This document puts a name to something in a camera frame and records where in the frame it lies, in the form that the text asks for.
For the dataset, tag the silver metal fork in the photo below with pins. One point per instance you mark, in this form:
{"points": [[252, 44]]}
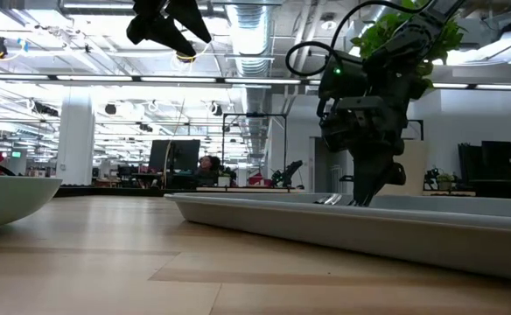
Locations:
{"points": [[329, 199]]}

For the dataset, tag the long ceiling light strip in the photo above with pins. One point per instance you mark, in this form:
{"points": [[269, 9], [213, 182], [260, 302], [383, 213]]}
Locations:
{"points": [[137, 79]]}

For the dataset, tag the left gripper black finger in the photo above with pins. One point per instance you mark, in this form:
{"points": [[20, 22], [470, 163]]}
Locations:
{"points": [[192, 19], [163, 35]]}

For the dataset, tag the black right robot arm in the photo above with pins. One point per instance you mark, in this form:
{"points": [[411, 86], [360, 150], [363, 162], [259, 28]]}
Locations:
{"points": [[413, 39]]}

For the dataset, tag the pale grey rectangular tray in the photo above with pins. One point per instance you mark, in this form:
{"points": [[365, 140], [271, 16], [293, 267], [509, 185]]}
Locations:
{"points": [[325, 223]]}

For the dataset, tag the silver ventilation duct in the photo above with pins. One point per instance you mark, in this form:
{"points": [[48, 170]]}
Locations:
{"points": [[251, 52]]}

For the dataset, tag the small black background robot arm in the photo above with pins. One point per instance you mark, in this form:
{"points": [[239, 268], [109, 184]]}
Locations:
{"points": [[287, 174]]}

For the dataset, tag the black metal frame stand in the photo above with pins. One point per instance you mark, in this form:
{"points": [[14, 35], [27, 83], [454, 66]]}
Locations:
{"points": [[254, 116]]}

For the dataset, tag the green leafy plant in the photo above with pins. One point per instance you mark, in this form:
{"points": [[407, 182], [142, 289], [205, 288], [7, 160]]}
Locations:
{"points": [[378, 32]]}

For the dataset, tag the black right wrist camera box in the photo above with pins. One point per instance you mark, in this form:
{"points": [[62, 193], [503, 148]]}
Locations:
{"points": [[343, 81]]}

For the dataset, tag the small potted plant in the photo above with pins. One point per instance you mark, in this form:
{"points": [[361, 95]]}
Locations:
{"points": [[445, 181]]}

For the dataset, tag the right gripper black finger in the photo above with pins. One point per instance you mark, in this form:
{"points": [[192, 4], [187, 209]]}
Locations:
{"points": [[367, 179], [393, 175]]}

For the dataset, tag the black monitors on desk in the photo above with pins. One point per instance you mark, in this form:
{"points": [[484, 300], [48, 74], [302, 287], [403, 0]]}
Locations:
{"points": [[487, 159]]}

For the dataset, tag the wooden background table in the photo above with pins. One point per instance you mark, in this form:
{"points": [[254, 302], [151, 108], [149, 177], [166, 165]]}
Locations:
{"points": [[249, 190]]}

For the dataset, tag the white square column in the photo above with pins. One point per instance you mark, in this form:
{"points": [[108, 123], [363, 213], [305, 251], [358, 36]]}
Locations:
{"points": [[76, 135]]}

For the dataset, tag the light wooden board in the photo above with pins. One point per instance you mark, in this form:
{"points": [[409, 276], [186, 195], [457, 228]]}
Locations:
{"points": [[413, 168]]}

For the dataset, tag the white bowl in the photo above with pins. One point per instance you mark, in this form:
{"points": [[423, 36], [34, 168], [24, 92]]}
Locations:
{"points": [[6, 199]]}

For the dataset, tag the black computer monitor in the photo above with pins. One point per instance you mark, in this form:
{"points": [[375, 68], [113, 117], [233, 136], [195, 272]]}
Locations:
{"points": [[174, 155]]}

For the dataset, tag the person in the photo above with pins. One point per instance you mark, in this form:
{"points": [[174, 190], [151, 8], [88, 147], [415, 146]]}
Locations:
{"points": [[207, 168]]}

